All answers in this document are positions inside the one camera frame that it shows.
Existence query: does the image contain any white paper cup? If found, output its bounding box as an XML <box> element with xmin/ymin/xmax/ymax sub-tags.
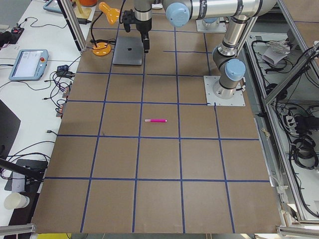
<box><xmin>3</xmin><ymin>192</ymin><xmax>30</xmax><ymax>210</ymax></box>

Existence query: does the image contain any black power adapter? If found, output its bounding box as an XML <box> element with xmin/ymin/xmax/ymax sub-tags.
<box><xmin>77</xmin><ymin>17</ymin><xmax>92</xmax><ymax>25</ymax></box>

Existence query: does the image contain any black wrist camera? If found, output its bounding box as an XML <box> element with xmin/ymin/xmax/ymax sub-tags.
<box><xmin>122</xmin><ymin>9</ymin><xmax>136</xmax><ymax>32</ymax></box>

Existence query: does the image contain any wooden stand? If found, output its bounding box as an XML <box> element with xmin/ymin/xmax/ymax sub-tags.
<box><xmin>74</xmin><ymin>0</ymin><xmax>92</xmax><ymax>19</ymax></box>

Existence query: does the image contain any pink marker pen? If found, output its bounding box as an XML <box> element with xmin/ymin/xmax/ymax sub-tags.
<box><xmin>144</xmin><ymin>119</ymin><xmax>167</xmax><ymax>123</ymax></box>

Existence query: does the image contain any black monitor stand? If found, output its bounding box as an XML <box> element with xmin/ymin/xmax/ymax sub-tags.
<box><xmin>0</xmin><ymin>159</ymin><xmax>48</xmax><ymax>193</ymax></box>

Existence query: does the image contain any blue teach pendant tablet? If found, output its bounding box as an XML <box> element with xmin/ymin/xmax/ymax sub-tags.
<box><xmin>8</xmin><ymin>49</ymin><xmax>49</xmax><ymax>81</ymax></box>

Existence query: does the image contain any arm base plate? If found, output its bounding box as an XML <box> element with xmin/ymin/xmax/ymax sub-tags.
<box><xmin>203</xmin><ymin>76</ymin><xmax>246</xmax><ymax>107</ymax></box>
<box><xmin>196</xmin><ymin>17</ymin><xmax>226</xmax><ymax>34</ymax></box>

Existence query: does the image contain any grey laptop notebook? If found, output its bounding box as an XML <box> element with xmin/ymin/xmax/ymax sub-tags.
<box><xmin>112</xmin><ymin>36</ymin><xmax>144</xmax><ymax>66</ymax></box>

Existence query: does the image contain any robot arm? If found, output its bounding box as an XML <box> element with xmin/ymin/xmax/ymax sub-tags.
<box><xmin>202</xmin><ymin>17</ymin><xmax>229</xmax><ymax>28</ymax></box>
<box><xmin>161</xmin><ymin>0</ymin><xmax>276</xmax><ymax>99</ymax></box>

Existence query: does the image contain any orange desk lamp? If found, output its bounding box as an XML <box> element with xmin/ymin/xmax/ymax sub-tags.
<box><xmin>90</xmin><ymin>1</ymin><xmax>120</xmax><ymax>56</ymax></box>

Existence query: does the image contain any aluminium frame post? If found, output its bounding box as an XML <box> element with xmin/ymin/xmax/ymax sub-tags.
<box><xmin>57</xmin><ymin>0</ymin><xmax>87</xmax><ymax>53</ymax></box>

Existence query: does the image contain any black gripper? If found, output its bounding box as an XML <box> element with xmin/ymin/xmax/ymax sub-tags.
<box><xmin>136</xmin><ymin>19</ymin><xmax>152</xmax><ymax>53</ymax></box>

